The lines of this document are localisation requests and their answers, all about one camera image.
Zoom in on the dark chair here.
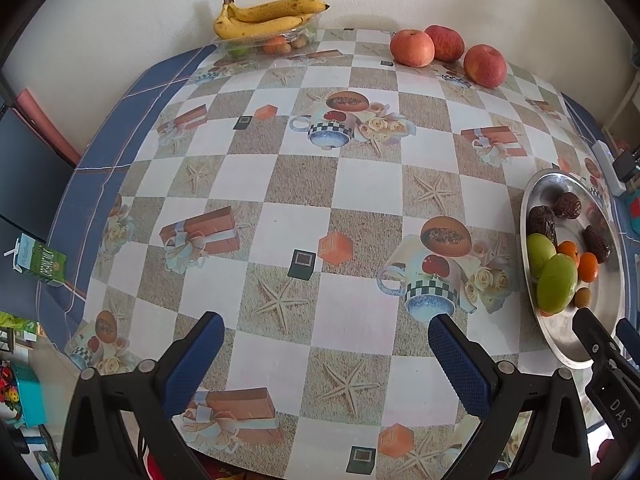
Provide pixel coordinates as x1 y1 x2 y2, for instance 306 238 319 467
0 105 76 243

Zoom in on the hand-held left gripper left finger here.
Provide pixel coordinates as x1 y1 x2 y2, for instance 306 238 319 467
59 311 225 480

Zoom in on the black plug adapter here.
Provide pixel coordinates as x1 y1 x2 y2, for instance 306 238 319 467
612 147 640 181

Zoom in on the checkered printed tablecloth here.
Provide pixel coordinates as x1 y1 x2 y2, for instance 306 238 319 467
62 27 613 480

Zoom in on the red apple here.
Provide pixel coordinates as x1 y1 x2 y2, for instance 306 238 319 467
463 44 508 89
424 24 466 63
389 29 435 68

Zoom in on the green milk carton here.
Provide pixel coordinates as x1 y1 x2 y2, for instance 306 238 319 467
6 237 68 288

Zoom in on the clear plastic fruit container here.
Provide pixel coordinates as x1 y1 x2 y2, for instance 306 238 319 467
211 12 322 59

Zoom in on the teal box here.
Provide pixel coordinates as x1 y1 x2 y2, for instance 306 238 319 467
12 362 53 428

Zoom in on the dark brown date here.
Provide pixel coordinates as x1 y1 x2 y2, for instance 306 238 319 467
552 192 583 220
584 224 612 264
528 205 558 247

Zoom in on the round metal plate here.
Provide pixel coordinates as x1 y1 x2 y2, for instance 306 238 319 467
519 169 626 370

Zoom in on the small orange mandarin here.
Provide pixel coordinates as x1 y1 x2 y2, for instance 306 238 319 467
557 240 581 267
577 252 600 283

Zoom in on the green pear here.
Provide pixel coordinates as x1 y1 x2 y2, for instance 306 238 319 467
536 254 579 313
526 233 558 278

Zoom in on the colourful toy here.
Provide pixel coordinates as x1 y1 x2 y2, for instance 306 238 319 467
0 362 21 403

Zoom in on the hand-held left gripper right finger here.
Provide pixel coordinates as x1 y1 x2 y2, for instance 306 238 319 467
429 312 593 480

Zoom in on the teal plastic item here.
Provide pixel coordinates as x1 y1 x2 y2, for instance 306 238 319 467
620 192 640 238

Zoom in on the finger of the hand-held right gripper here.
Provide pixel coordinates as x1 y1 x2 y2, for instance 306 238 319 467
616 318 640 366
572 307 640 443

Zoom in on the reddish padded bar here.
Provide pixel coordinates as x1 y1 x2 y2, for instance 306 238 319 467
14 88 82 162

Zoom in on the white power strip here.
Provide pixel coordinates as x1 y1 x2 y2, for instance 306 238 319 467
591 140 627 195

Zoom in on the green packet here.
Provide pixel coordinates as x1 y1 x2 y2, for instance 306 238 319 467
0 311 43 346

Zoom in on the blue tablecloth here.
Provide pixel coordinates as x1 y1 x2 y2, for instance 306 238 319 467
35 45 221 353

